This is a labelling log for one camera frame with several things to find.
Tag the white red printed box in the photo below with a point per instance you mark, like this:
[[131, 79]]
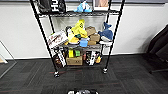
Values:
[[57, 39]]

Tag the small light blue plush toy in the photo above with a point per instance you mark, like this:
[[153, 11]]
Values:
[[83, 7]]

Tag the black white printed pack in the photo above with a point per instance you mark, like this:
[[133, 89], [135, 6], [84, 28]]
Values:
[[60, 58]]

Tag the black bag with white print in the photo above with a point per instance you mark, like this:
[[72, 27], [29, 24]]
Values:
[[51, 6]]

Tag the white orange goods packs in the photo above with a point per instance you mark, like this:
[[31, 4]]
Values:
[[92, 58]]

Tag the blue cup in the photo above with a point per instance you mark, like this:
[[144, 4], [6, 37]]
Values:
[[83, 43]]

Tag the blue shark plush toy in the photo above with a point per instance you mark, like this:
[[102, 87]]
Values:
[[106, 34]]

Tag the yellow and green blocks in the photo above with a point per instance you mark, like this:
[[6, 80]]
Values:
[[74, 53]]

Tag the pale basket with dark spots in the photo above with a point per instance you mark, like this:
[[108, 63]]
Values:
[[83, 92]]

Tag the brown cardboard box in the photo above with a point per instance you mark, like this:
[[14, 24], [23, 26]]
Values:
[[74, 61]]

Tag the yellow plush toy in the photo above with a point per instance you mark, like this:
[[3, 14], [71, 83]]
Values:
[[78, 30]]

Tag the white box with portrait photo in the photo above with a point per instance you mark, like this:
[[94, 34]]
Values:
[[100, 4]]

